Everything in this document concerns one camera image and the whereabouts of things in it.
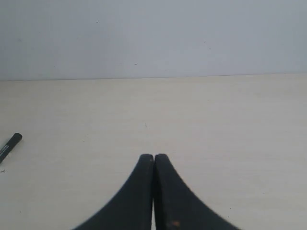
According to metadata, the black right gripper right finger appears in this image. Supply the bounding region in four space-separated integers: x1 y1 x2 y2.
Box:
154 154 238 230

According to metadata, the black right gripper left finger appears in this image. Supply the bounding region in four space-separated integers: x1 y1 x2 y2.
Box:
76 154 154 230

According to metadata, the black and white marker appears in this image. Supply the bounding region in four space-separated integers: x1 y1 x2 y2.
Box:
0 133 23 163

